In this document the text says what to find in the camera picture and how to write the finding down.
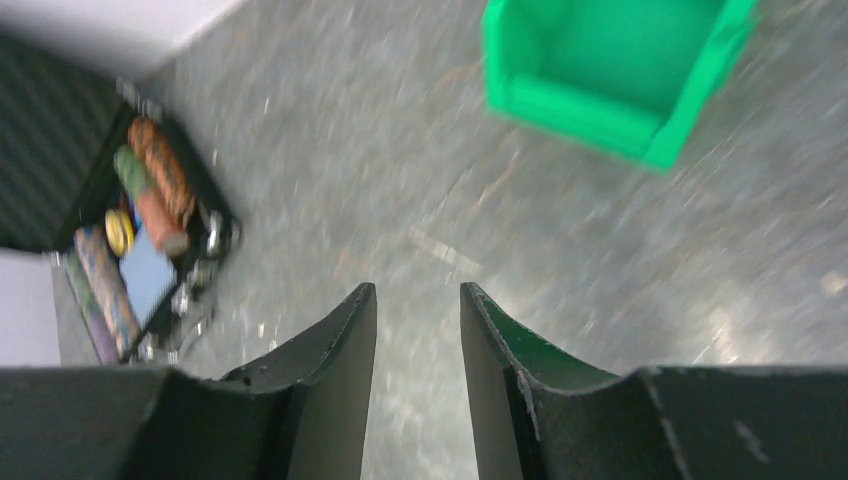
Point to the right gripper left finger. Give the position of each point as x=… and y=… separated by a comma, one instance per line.
x=297, y=412

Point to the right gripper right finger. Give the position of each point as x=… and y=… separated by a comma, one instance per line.
x=539, y=413

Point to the blue playing card deck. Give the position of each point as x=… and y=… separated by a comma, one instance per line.
x=148, y=276

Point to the purple poker chip row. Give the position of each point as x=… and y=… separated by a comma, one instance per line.
x=107, y=286

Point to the green red chip row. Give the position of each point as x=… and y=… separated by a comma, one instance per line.
x=166, y=236

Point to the black poker chip case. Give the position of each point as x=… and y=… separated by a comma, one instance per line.
x=61, y=125

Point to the yellow dealer button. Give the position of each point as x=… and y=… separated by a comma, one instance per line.
x=119, y=229

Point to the green poker chip row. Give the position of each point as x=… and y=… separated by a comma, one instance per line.
x=104, y=343

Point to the orange brown chip row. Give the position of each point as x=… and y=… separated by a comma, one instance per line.
x=152, y=147

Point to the green plastic bin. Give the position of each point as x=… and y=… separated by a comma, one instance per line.
x=630, y=76

